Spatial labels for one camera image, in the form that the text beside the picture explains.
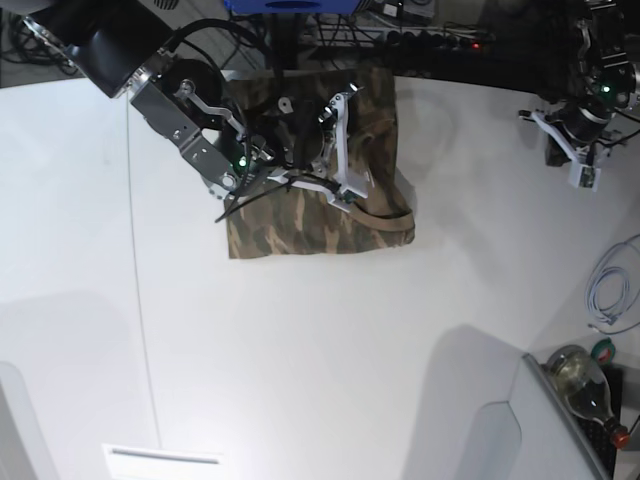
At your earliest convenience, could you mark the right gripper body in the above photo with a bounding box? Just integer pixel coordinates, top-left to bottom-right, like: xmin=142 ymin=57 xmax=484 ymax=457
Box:
xmin=244 ymin=97 xmax=340 ymax=180

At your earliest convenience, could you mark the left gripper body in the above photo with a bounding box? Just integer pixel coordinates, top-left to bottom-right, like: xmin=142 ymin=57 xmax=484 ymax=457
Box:
xmin=545 ymin=99 xmax=623 ymax=143

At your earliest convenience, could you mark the camouflage t-shirt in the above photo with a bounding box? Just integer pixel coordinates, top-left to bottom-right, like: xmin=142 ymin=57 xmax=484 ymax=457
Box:
xmin=226 ymin=68 xmax=415 ymax=259

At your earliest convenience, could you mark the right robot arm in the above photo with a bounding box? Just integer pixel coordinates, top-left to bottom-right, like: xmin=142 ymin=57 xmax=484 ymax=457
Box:
xmin=22 ymin=1 xmax=369 ymax=215

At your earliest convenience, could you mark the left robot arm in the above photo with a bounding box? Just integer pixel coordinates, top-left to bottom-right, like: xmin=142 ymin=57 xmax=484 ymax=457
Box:
xmin=518 ymin=1 xmax=639 ymax=191

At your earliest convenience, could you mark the blue plastic bin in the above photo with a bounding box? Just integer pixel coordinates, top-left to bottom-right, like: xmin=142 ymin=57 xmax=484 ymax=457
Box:
xmin=224 ymin=0 xmax=371 ymax=15

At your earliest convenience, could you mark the black power strip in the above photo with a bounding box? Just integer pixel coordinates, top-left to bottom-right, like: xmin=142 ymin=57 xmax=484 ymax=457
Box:
xmin=381 ymin=28 xmax=496 ymax=53

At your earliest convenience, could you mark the green tape roll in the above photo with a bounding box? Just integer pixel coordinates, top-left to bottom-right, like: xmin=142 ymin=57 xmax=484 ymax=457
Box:
xmin=591 ymin=337 xmax=616 ymax=366

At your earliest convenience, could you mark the clear plastic bottle red cap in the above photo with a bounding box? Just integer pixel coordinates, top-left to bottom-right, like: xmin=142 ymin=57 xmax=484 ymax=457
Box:
xmin=546 ymin=345 xmax=630 ymax=449

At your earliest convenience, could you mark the white coiled cable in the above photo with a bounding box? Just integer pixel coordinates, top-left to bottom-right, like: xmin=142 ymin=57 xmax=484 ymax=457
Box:
xmin=585 ymin=235 xmax=640 ymax=333

